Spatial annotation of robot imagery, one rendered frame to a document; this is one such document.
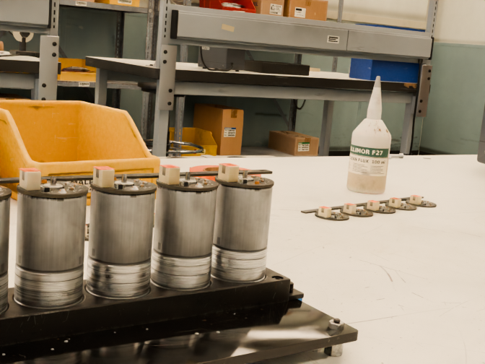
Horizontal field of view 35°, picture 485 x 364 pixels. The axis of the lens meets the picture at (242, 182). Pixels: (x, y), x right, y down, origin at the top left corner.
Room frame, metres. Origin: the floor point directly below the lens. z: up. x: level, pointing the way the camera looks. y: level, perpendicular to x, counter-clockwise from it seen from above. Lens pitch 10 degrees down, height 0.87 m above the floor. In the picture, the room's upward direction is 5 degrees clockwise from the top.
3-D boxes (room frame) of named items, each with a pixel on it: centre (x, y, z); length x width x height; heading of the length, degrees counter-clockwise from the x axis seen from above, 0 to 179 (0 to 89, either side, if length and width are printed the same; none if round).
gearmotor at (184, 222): (0.30, 0.02, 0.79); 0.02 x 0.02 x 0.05
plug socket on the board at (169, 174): (0.30, 0.03, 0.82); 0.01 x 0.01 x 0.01; 35
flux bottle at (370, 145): (0.66, -0.11, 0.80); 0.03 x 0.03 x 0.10
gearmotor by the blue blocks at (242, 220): (0.32, 0.00, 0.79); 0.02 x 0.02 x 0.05
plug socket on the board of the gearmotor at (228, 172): (0.31, 0.01, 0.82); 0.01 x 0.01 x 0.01; 35
